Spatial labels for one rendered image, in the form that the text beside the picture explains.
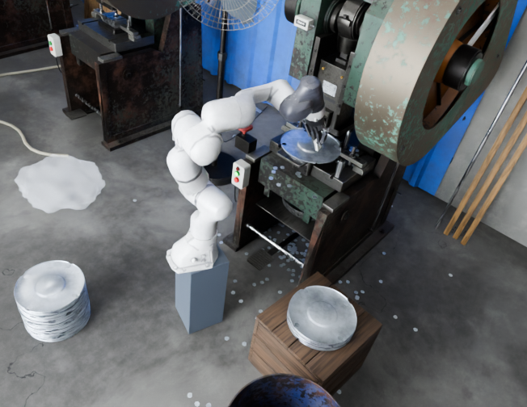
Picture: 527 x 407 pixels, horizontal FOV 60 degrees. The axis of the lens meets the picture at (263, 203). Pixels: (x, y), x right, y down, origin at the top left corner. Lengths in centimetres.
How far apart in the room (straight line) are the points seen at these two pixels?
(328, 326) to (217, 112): 99
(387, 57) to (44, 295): 170
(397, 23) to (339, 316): 115
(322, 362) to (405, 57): 116
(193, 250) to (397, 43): 110
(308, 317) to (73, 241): 144
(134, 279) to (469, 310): 184
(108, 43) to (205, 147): 191
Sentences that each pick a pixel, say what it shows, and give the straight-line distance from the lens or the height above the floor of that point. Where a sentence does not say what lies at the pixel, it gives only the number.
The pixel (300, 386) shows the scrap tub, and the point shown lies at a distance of 176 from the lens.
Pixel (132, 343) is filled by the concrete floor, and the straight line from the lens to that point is 232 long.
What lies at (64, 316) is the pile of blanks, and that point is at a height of 17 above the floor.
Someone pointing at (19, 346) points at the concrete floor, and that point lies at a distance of 242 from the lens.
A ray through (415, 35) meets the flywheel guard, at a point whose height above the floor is 150.
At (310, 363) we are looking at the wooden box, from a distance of 190.
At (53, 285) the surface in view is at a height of 23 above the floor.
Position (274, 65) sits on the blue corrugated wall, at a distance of 390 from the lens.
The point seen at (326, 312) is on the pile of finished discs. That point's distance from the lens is 199.
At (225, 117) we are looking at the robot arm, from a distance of 150.
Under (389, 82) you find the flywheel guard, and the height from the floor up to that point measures 135.
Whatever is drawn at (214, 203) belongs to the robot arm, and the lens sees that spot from 172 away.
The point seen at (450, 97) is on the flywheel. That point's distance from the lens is 217.
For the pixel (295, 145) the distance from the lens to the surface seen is 217.
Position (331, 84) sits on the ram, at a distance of 207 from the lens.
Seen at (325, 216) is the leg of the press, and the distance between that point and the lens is 208.
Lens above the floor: 196
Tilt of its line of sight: 41 degrees down
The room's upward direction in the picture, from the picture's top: 10 degrees clockwise
